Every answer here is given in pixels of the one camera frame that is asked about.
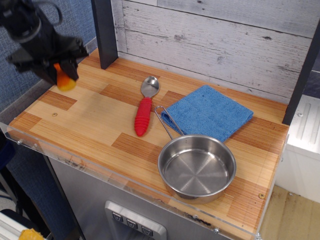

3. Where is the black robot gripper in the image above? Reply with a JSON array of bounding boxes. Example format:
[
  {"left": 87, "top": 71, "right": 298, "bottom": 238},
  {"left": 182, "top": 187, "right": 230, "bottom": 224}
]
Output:
[{"left": 6, "top": 26, "right": 89, "bottom": 85}]

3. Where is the orange plush fish toy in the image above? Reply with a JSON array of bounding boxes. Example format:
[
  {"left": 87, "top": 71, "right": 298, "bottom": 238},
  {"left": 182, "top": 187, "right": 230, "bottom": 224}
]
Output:
[{"left": 53, "top": 63, "right": 76, "bottom": 92}]

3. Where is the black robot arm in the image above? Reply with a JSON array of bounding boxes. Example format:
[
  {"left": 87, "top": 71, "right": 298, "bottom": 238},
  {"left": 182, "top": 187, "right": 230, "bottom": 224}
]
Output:
[{"left": 0, "top": 0, "right": 89, "bottom": 91}]

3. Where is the folded blue cloth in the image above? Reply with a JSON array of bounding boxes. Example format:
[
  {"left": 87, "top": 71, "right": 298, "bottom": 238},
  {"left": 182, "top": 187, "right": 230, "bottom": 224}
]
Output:
[{"left": 161, "top": 85, "right": 254, "bottom": 142}]

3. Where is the clear acrylic table guard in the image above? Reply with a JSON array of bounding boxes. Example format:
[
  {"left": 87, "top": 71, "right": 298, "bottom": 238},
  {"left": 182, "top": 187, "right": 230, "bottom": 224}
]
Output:
[{"left": 0, "top": 50, "right": 288, "bottom": 240}]

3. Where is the silver button control panel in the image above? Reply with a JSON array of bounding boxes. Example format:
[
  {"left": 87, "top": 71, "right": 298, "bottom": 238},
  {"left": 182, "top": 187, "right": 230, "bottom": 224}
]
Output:
[{"left": 105, "top": 200, "right": 167, "bottom": 240}]

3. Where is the small steel saucepan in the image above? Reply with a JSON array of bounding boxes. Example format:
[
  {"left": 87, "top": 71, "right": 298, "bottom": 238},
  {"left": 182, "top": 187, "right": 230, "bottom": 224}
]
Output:
[{"left": 154, "top": 105, "right": 237, "bottom": 205}]

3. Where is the white ribbed box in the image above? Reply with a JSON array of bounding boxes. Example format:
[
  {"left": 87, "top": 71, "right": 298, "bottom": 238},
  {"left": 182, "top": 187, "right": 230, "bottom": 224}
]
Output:
[{"left": 275, "top": 95, "right": 320, "bottom": 203}]

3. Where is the dark left frame post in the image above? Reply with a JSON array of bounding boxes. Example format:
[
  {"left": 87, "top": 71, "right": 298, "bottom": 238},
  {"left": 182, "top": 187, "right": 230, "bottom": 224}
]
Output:
[{"left": 91, "top": 0, "right": 118, "bottom": 70}]

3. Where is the dark frame post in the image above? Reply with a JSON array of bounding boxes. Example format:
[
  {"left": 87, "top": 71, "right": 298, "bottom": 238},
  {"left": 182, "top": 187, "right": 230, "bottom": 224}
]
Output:
[
  {"left": 91, "top": 0, "right": 118, "bottom": 70},
  {"left": 282, "top": 22, "right": 320, "bottom": 125}
]

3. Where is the red handled metal spoon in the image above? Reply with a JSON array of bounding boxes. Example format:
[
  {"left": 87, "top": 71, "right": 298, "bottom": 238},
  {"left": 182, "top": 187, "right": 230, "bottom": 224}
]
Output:
[{"left": 134, "top": 76, "right": 160, "bottom": 137}]

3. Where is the dark right frame post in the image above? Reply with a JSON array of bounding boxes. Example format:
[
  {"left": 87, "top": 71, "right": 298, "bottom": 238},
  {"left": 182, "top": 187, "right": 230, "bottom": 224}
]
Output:
[{"left": 282, "top": 22, "right": 320, "bottom": 125}]

